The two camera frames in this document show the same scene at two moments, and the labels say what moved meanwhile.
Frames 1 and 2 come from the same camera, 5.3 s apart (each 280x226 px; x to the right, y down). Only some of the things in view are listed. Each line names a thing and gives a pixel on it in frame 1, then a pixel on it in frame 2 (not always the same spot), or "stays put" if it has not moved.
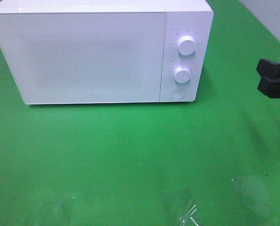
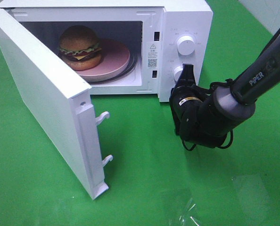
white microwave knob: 186,45 stays put
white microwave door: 84,58 to 55,100
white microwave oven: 79,52 stays put
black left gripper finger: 272,72 to 185,99
